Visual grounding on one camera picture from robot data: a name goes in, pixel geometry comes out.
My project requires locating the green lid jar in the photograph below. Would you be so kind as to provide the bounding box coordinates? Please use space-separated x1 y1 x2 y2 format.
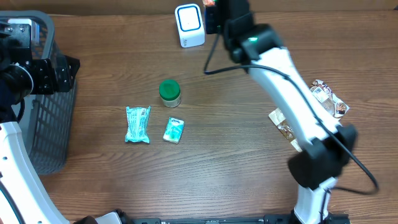
159 80 181 108

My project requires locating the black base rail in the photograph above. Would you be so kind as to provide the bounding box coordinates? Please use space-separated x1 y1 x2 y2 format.
130 213 352 224

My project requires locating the white barcode scanner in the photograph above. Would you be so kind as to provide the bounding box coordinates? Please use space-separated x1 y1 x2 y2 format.
175 4 205 48

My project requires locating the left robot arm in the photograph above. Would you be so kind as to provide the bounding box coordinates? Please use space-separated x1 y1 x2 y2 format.
1 16 80 223

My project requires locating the brown white snack bag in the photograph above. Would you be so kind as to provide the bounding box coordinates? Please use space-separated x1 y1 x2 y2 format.
269 80 349 152

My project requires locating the orange tissue packet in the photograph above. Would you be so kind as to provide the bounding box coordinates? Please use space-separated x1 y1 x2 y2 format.
203 0 215 7

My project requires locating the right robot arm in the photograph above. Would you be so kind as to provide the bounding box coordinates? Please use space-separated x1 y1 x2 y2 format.
212 0 357 223

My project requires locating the grey plastic mesh basket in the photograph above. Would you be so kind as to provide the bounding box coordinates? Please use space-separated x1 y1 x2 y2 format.
1 11 77 175

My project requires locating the teal tissue packet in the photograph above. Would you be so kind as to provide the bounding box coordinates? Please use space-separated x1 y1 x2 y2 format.
163 117 185 144

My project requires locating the mint green wipes packet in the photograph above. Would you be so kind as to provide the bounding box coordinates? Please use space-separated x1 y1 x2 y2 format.
125 106 151 144

